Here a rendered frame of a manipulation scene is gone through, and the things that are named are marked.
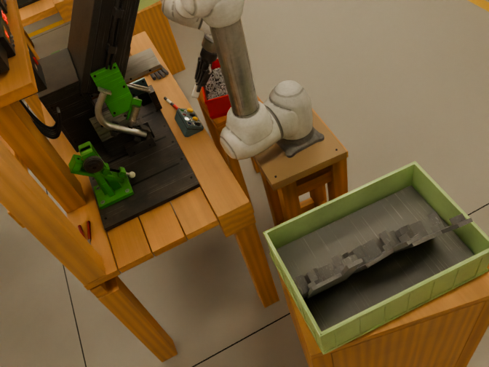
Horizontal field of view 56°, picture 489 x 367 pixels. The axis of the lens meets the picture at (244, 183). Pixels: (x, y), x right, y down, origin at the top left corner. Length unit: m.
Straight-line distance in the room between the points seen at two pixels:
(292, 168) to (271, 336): 0.98
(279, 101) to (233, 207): 0.44
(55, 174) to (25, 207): 0.46
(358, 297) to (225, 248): 1.32
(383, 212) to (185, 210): 0.77
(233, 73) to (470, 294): 1.06
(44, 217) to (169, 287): 1.34
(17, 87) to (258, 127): 0.81
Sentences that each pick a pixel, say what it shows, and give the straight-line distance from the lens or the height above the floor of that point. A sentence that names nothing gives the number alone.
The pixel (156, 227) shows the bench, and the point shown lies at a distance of 1.86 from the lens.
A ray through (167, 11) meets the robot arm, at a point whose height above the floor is 1.40.
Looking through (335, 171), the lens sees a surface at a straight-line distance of 2.02.
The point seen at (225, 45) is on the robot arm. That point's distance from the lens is 1.50.
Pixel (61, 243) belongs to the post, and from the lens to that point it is 1.65.
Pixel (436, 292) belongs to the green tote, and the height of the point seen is 0.84.
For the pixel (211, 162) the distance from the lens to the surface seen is 1.96.
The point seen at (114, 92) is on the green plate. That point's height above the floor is 1.17.
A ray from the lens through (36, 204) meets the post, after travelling 1.51.
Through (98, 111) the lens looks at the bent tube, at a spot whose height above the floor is 1.14.
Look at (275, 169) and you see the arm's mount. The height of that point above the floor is 0.89.
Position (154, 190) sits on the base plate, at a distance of 1.95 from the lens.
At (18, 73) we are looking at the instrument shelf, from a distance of 1.68.
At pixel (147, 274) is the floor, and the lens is 2.84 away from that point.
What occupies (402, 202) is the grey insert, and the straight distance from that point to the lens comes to 1.80.
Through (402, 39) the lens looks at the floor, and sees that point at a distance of 4.01.
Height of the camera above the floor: 2.30
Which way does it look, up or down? 49 degrees down
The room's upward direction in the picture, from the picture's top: 17 degrees counter-clockwise
